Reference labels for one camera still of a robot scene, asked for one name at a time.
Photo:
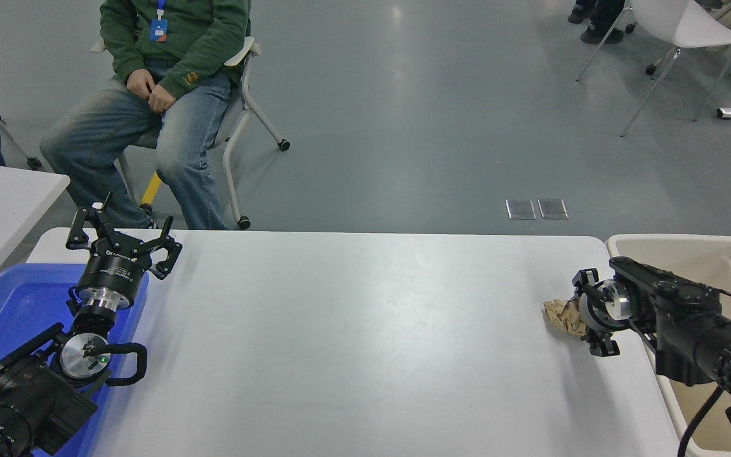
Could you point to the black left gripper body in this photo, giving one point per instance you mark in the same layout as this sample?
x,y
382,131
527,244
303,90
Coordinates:
x,y
111,270

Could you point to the tan paper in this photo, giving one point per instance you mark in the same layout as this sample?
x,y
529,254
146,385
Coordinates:
x,y
562,315

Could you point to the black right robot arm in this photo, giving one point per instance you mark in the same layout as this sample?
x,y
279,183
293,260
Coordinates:
x,y
695,336

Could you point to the person's left hand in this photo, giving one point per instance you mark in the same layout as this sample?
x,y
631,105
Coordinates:
x,y
162,99

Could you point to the person's right hand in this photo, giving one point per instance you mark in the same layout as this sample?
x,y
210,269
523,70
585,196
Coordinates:
x,y
139,82

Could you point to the yellow strip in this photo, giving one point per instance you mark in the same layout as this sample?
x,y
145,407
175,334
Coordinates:
x,y
151,189

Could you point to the grey chair leg with caster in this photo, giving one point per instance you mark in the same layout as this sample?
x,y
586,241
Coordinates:
x,y
33,163

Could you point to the blue plastic tray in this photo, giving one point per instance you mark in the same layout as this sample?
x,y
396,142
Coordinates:
x,y
4,311

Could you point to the white office chair on casters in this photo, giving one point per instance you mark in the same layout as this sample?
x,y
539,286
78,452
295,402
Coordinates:
x,y
242,57

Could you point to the blue id badge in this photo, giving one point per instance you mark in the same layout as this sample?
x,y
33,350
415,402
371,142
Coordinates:
x,y
158,30

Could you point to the silver floor outlet plate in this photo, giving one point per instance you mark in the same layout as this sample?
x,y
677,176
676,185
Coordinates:
x,y
521,209
553,209

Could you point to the large pale plastic bin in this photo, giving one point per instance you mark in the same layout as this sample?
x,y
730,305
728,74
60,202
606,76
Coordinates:
x,y
721,254

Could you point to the white shell chair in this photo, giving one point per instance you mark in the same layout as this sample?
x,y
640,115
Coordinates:
x,y
689,25

